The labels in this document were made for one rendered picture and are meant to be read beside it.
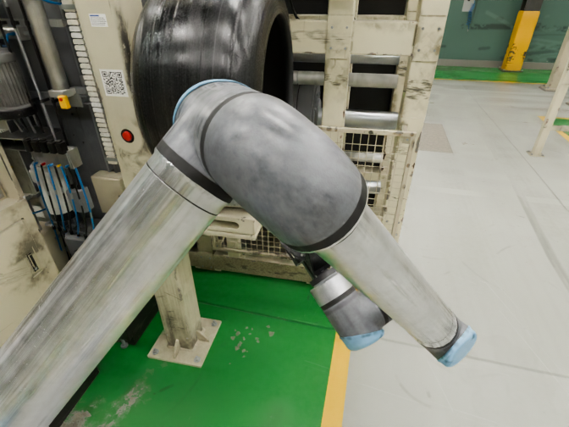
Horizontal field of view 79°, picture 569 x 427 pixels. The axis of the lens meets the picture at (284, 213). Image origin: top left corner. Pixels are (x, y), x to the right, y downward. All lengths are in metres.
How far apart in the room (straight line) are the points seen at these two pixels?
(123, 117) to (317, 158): 0.94
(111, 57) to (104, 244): 0.79
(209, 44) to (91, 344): 0.61
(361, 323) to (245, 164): 0.54
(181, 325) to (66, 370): 1.19
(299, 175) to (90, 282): 0.28
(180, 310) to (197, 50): 1.11
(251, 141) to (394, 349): 1.62
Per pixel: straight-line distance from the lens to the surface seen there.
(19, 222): 1.35
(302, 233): 0.34
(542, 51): 10.68
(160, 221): 0.42
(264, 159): 0.32
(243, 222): 1.06
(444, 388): 1.81
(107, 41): 1.16
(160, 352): 1.85
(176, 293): 1.55
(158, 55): 0.87
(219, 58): 0.81
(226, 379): 1.71
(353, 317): 0.79
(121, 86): 1.17
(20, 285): 1.41
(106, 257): 0.45
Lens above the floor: 1.43
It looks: 32 degrees down
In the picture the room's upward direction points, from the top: straight up
